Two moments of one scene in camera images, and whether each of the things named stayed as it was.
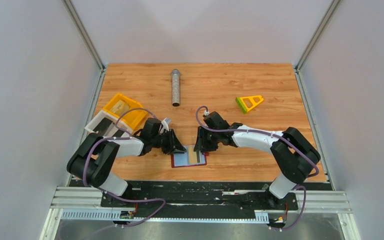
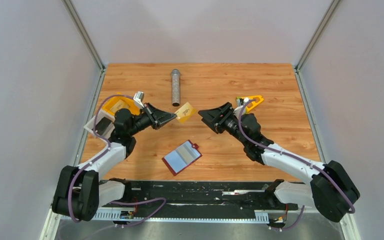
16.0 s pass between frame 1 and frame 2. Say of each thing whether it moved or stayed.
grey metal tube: stayed
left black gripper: moved
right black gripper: moved
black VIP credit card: stayed
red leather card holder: moved
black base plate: stayed
